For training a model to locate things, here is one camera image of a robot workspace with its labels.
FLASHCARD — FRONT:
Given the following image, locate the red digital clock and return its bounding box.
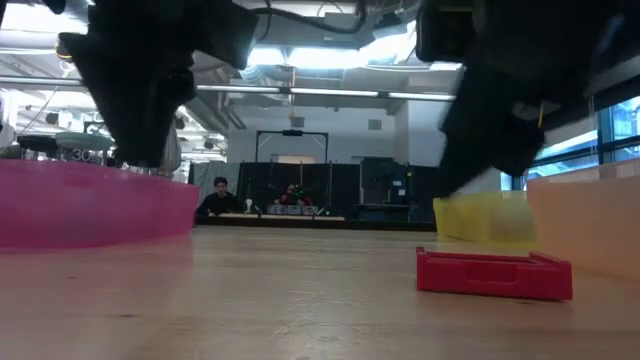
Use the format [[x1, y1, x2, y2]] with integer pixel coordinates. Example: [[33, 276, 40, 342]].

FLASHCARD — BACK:
[[415, 245, 574, 302]]

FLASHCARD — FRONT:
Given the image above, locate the orange plastic tray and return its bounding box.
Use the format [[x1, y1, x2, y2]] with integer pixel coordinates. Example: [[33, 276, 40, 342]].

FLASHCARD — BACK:
[[525, 158, 640, 281]]

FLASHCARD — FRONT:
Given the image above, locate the black metal gantry frame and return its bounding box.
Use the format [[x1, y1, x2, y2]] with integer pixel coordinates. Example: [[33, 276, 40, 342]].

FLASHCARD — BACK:
[[255, 129, 330, 164]]

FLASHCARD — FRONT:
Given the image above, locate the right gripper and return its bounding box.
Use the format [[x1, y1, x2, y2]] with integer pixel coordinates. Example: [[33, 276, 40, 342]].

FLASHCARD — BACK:
[[414, 0, 591, 199]]

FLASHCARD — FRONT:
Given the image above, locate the background table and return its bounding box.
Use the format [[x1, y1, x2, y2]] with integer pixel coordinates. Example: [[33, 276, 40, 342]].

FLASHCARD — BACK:
[[195, 213, 437, 232]]

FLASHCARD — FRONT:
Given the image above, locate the ceiling light strip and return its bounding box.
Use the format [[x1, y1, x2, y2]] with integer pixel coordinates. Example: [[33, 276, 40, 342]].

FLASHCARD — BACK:
[[194, 83, 457, 102]]

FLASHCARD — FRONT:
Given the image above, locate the red plastic tray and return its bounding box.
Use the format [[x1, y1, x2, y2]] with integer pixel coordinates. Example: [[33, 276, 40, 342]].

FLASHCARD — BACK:
[[0, 158, 201, 250]]

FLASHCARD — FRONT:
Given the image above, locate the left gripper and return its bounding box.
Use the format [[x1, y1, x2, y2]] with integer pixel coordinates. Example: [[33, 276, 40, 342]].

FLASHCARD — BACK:
[[57, 0, 259, 169]]

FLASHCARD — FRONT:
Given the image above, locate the grey partition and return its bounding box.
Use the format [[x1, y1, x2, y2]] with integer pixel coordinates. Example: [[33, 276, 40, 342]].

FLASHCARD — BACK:
[[188, 160, 241, 206]]

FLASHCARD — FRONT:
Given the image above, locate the window with black frame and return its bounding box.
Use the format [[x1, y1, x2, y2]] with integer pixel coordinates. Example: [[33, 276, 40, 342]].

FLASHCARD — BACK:
[[524, 94, 640, 179]]

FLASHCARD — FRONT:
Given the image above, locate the person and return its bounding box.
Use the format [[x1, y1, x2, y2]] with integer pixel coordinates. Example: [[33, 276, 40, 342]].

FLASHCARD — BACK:
[[194, 175, 247, 219], [276, 183, 315, 207]]

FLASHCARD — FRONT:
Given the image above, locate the yellow plastic tray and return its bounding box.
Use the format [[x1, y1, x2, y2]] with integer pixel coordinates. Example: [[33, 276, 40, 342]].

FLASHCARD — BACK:
[[432, 189, 540, 250]]

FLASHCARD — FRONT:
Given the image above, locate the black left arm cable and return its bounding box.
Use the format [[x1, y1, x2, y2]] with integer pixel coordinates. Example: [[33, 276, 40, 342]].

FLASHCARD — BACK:
[[249, 0, 369, 36]]

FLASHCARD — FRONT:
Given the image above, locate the black curtain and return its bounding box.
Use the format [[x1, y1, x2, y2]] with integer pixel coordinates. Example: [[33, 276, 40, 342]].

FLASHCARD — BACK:
[[238, 160, 437, 224]]

